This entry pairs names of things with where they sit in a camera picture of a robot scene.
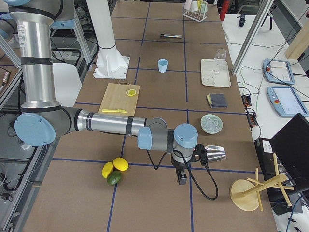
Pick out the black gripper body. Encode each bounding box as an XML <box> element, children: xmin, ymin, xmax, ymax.
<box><xmin>172</xmin><ymin>161</ymin><xmax>189</xmax><ymax>179</ymax></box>

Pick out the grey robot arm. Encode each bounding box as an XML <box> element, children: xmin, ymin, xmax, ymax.
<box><xmin>7</xmin><ymin>0</ymin><xmax>198</xmax><ymax>184</ymax></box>

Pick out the green bowl of ice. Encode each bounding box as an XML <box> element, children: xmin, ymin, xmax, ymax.
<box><xmin>200</xmin><ymin>114</ymin><xmax>223</xmax><ymax>134</ymax></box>

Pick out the bamboo cutting board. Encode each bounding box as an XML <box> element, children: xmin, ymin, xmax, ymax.
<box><xmin>99</xmin><ymin>83</ymin><xmax>140</xmax><ymax>116</ymax></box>

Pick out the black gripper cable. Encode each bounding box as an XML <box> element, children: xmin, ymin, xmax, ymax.
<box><xmin>147</xmin><ymin>148</ymin><xmax>220</xmax><ymax>201</ymax></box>

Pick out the steel ice scoop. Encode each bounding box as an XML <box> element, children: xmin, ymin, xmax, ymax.
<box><xmin>205</xmin><ymin>145</ymin><xmax>227</xmax><ymax>162</ymax></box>

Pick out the yellow plastic knife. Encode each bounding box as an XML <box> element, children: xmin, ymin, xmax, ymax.
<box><xmin>101</xmin><ymin>109</ymin><xmax>128</xmax><ymax>114</ymax></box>

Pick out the cream bear tray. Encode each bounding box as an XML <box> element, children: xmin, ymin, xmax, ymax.
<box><xmin>200</xmin><ymin>59</ymin><xmax>231</xmax><ymax>88</ymax></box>

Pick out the green lime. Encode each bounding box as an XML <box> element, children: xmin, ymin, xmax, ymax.
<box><xmin>107</xmin><ymin>171</ymin><xmax>122</xmax><ymax>185</ymax></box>

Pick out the whole yellow lemon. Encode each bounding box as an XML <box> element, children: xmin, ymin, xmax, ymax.
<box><xmin>101</xmin><ymin>162</ymin><xmax>114</xmax><ymax>178</ymax></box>
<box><xmin>112</xmin><ymin>157</ymin><xmax>129</xmax><ymax>171</ymax></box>

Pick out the clear wine glass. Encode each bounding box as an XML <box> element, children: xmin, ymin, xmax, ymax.
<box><xmin>211</xmin><ymin>48</ymin><xmax>227</xmax><ymax>74</ymax></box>

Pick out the steel muddler black tip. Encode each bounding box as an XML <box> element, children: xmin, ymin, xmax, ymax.
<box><xmin>160</xmin><ymin>33</ymin><xmax>182</xmax><ymax>39</ymax></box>

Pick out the blue teach pendant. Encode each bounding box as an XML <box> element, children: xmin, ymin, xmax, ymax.
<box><xmin>263</xmin><ymin>58</ymin><xmax>295</xmax><ymax>85</ymax></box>
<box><xmin>267</xmin><ymin>86</ymin><xmax>309</xmax><ymax>118</ymax></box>

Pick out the grey folded cloth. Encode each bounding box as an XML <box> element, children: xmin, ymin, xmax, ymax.
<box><xmin>206</xmin><ymin>93</ymin><xmax>228</xmax><ymax>108</ymax></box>

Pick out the cup drying rack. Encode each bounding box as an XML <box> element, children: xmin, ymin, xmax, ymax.
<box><xmin>183</xmin><ymin>0</ymin><xmax>208</xmax><ymax>22</ymax></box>

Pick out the black monitor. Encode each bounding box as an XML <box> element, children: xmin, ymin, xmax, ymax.
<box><xmin>254</xmin><ymin>113</ymin><xmax>309</xmax><ymax>194</ymax></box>

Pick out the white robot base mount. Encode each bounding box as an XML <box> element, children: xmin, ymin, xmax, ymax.
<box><xmin>86</xmin><ymin>0</ymin><xmax>130</xmax><ymax>80</ymax></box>

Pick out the round wooden stand base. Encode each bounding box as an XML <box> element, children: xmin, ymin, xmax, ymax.
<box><xmin>230</xmin><ymin>153</ymin><xmax>294</xmax><ymax>212</ymax></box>

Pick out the light blue paper cup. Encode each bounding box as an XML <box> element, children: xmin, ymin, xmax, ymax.
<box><xmin>157</xmin><ymin>59</ymin><xmax>168</xmax><ymax>73</ymax></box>

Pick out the white plastic chair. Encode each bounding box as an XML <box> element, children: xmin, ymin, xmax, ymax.
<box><xmin>53</xmin><ymin>63</ymin><xmax>82</xmax><ymax>107</ymax></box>

